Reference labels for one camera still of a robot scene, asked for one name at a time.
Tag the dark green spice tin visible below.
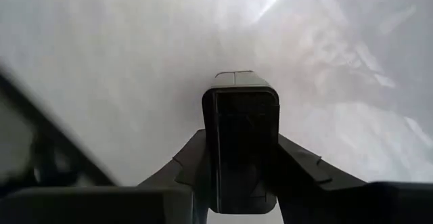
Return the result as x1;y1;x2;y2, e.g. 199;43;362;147
202;70;281;215

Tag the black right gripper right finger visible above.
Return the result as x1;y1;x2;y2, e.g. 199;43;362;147
275;134;433;224

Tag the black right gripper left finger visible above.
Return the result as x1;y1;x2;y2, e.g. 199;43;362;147
0;129;210;224

